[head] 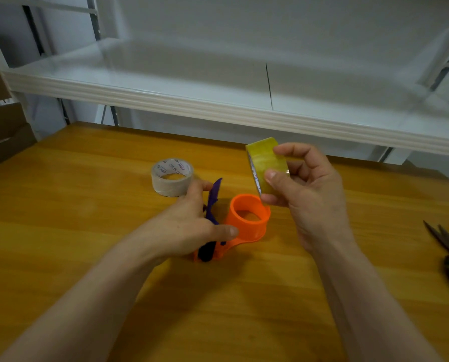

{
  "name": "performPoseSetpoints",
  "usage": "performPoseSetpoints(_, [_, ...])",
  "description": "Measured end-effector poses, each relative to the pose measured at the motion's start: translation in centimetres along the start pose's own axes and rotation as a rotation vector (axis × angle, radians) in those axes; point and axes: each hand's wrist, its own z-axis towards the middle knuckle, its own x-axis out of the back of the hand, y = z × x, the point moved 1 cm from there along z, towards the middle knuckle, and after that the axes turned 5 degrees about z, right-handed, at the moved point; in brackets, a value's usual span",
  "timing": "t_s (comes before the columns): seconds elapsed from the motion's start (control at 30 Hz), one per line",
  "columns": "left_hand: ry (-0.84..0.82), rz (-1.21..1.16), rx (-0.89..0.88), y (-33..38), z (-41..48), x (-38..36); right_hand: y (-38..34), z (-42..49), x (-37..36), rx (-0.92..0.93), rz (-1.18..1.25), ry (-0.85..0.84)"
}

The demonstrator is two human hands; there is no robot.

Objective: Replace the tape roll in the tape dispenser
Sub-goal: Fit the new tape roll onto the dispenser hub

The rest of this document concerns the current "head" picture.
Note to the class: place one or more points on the orange and blue tape dispenser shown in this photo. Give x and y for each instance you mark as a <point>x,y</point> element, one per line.
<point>249,222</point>

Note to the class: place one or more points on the person's left hand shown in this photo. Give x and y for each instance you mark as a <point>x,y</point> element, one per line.
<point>179,229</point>

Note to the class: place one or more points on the person's right forearm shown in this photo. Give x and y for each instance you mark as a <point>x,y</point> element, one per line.
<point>375,312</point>

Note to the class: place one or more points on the white metal shelf rack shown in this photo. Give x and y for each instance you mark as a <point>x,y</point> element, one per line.
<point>217,86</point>

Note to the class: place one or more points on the person's left forearm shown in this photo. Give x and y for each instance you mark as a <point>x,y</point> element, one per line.
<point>81,309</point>

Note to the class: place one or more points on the person's right hand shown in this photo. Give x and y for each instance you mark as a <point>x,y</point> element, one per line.
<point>315,207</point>

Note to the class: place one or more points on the black scissors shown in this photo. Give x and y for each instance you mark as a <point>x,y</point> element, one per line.
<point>448,245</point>

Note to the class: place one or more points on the yellow tape roll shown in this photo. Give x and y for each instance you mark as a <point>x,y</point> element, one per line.
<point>266,158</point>

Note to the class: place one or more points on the clear tape roll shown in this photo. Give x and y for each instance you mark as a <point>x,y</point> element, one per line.
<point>171,186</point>

